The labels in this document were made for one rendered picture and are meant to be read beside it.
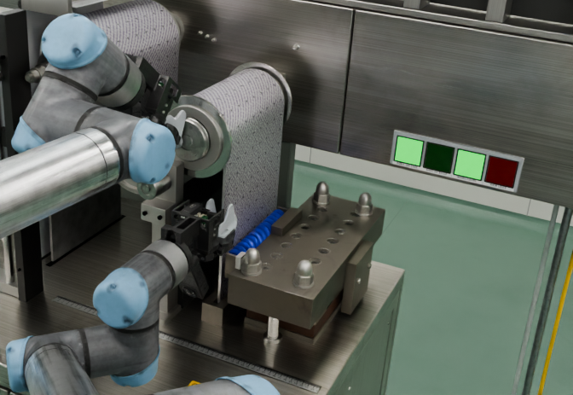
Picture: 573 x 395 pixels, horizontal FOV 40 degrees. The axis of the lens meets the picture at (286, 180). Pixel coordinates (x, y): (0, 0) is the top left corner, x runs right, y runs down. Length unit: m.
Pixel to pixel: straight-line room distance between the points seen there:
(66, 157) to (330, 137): 0.82
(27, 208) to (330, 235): 0.80
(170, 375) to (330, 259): 0.35
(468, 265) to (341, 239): 2.17
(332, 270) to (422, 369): 1.57
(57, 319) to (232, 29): 0.66
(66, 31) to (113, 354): 0.47
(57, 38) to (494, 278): 2.81
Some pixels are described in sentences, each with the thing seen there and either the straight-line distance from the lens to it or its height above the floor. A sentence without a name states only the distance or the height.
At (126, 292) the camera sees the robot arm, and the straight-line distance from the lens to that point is 1.13.
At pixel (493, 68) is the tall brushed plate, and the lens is 1.48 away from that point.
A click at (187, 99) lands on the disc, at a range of 1.34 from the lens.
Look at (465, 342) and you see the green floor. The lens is 3.15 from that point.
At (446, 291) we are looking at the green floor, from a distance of 3.44.
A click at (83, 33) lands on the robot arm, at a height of 1.49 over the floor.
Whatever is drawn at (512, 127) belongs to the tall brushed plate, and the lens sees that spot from 1.51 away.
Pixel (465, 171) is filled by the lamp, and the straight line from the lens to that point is 1.54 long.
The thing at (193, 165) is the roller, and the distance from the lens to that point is 1.37.
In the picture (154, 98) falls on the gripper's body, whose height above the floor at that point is 1.36.
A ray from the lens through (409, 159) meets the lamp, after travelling 1.56.
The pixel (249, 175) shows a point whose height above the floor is 1.16.
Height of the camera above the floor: 1.75
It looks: 24 degrees down
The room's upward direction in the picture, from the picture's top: 5 degrees clockwise
